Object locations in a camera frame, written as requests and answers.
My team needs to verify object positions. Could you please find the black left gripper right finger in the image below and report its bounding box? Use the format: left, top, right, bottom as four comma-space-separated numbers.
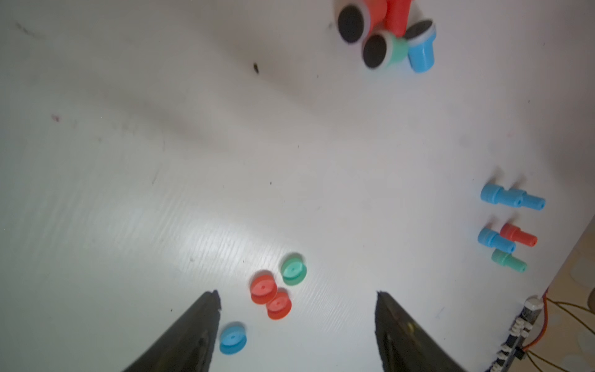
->
375, 291, 463, 372

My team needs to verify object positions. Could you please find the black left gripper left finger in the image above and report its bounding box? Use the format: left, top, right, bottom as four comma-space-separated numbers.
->
125, 291, 221, 372

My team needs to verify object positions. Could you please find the red cap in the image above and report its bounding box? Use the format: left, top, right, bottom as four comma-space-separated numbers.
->
249, 274, 278, 305
266, 291, 292, 320

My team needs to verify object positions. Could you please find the green stamp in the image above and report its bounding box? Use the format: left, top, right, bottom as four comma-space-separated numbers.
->
491, 250, 528, 273
362, 30, 409, 70

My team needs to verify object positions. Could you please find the red stamp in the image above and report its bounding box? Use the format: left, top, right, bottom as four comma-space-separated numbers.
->
336, 0, 387, 44
500, 223, 538, 247
384, 0, 413, 38

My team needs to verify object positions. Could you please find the red stamp front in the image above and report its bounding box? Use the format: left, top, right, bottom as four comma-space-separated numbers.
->
336, 0, 387, 44

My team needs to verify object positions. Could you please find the blue cap left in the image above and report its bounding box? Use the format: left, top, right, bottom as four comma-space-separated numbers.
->
219, 323, 247, 355

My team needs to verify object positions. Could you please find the green cap top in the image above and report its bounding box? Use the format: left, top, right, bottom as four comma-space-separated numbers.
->
280, 254, 308, 286

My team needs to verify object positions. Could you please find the blue stamp large near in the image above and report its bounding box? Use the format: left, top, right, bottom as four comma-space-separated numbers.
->
404, 20, 437, 74

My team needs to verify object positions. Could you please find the red stamp lying back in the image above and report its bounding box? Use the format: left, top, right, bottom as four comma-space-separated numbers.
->
384, 0, 413, 38

